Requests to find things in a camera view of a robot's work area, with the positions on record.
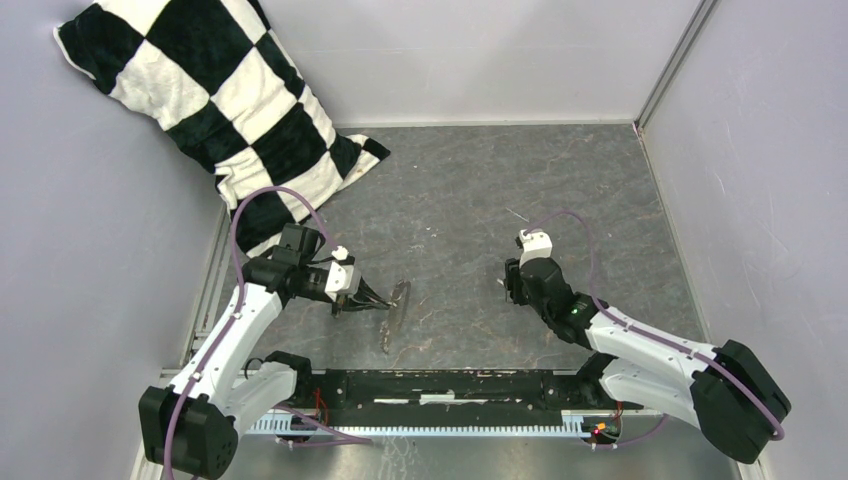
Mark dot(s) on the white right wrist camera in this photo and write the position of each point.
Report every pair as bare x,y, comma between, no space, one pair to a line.
535,244

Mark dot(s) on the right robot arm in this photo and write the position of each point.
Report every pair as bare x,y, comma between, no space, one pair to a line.
622,344

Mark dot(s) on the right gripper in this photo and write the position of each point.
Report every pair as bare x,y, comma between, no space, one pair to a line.
513,280

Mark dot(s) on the metal key organizer plate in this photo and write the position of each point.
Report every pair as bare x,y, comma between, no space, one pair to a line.
399,300

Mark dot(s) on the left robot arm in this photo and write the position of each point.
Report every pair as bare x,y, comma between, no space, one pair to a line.
194,424

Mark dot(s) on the black and white checkered pillow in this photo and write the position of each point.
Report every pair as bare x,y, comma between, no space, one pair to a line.
219,83

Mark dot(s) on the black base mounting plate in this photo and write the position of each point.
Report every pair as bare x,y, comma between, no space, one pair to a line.
448,398

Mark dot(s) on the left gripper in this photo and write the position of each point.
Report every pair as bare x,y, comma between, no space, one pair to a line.
363,298

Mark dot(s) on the aluminium corner profile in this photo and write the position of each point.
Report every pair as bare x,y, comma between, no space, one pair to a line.
680,52

